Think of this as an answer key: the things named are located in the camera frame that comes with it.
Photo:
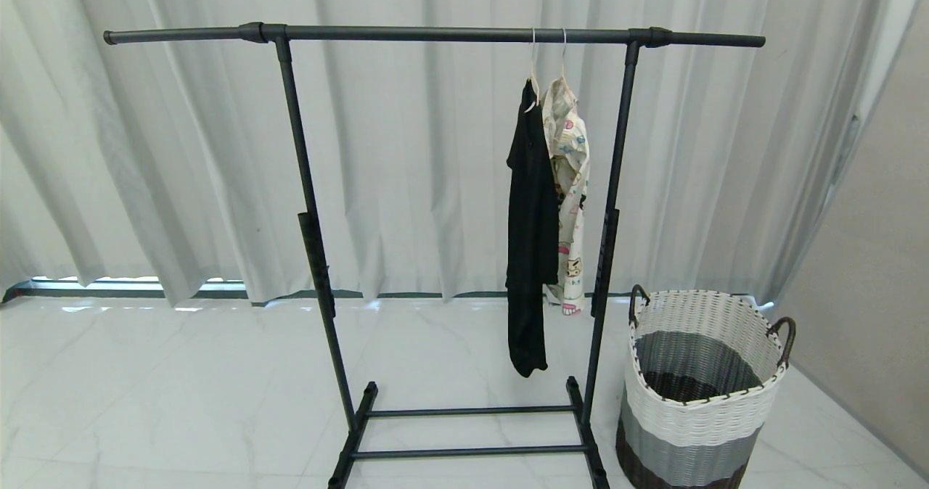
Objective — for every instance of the window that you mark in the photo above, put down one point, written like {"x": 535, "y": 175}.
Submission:
{"x": 109, "y": 288}

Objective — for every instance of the black garment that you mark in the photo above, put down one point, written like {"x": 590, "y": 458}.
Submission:
{"x": 532, "y": 235}

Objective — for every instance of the pink clothes hanger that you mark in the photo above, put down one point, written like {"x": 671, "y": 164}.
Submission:
{"x": 533, "y": 68}
{"x": 563, "y": 57}

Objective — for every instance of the black clothes rack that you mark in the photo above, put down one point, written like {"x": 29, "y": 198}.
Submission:
{"x": 435, "y": 34}

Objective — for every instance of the white curtain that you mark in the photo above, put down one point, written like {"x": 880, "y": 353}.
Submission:
{"x": 399, "y": 170}

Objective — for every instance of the white laundry basket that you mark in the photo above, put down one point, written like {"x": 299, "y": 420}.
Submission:
{"x": 697, "y": 424}

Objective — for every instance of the cream printed garment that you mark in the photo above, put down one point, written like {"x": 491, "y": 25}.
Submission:
{"x": 573, "y": 155}

